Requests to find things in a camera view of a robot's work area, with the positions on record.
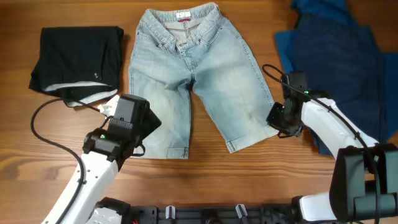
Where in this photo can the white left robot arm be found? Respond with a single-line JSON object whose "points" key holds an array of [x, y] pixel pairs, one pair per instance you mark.
{"points": [[104, 153]]}

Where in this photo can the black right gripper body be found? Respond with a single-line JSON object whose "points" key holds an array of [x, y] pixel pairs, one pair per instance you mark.
{"points": [[275, 117]]}

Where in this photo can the folded black shorts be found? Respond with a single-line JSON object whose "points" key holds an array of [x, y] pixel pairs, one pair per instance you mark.
{"points": [[79, 64]]}

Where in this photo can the light blue denim shorts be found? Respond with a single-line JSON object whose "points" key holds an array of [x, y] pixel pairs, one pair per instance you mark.
{"points": [[198, 51]]}

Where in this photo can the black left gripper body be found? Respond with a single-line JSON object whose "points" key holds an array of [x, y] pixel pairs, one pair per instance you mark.
{"points": [[152, 123]]}

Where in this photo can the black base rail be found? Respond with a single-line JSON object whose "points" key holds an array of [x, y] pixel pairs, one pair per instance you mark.
{"points": [[238, 214]]}

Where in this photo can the blue garment pile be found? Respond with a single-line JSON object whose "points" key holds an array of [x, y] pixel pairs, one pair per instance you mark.
{"points": [[342, 58]]}

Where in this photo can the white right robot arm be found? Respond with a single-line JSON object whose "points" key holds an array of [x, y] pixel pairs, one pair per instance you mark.
{"points": [[364, 182]]}

